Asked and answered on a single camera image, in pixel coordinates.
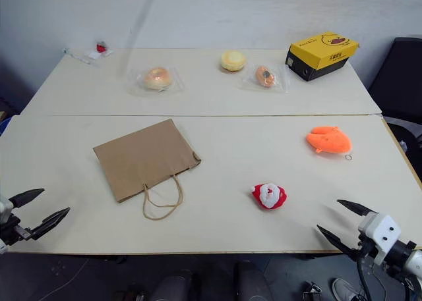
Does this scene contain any yellow black duck print box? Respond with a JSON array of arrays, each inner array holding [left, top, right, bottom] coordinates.
[[285, 30, 360, 82]]

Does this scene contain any red santa plush toy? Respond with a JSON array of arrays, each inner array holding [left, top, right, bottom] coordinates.
[[249, 181, 289, 211]]

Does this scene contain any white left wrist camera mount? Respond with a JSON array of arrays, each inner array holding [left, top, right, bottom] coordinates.
[[0, 196, 13, 225]]

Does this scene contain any brown paper bag with handles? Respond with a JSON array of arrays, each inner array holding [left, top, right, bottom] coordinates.
[[92, 118, 202, 221]]

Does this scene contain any small red item in packet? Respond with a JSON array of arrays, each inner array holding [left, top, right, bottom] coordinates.
[[83, 40, 114, 60]]

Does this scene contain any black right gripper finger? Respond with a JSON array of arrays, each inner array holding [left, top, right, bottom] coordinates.
[[316, 224, 359, 260], [336, 199, 377, 217]]

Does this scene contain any round yellow toy cake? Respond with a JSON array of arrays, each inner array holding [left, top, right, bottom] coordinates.
[[220, 49, 247, 73]]

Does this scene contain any black chair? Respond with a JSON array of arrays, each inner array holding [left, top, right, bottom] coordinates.
[[367, 36, 422, 124]]

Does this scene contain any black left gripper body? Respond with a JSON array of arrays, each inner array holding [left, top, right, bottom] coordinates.
[[0, 214, 34, 246]]

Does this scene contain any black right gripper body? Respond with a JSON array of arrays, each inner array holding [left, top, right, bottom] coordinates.
[[350, 234, 378, 262]]

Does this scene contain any orange plush toy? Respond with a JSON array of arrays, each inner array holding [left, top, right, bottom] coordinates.
[[305, 125, 355, 161]]

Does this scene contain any dark rounded shape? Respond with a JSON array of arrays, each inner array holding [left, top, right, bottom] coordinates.
[[146, 269, 200, 301]]

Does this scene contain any white pen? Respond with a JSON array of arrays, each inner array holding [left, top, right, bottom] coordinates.
[[62, 48, 92, 65]]

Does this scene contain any blue container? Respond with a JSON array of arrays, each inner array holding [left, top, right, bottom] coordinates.
[[0, 111, 13, 138]]

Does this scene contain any brown donut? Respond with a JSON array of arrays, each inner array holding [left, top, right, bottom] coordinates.
[[238, 63, 291, 96]]

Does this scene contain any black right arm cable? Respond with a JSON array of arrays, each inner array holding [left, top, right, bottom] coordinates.
[[355, 253, 375, 301]]

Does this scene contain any white grey shoe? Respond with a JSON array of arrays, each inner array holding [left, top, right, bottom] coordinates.
[[331, 277, 362, 301]]

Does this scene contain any pink bun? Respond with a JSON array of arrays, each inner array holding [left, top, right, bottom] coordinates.
[[126, 66, 185, 96]]

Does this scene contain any grey chair base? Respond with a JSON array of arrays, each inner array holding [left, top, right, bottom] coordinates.
[[382, 115, 422, 184]]

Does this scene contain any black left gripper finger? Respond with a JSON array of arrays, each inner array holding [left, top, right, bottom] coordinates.
[[7, 188, 45, 210], [30, 206, 71, 241]]

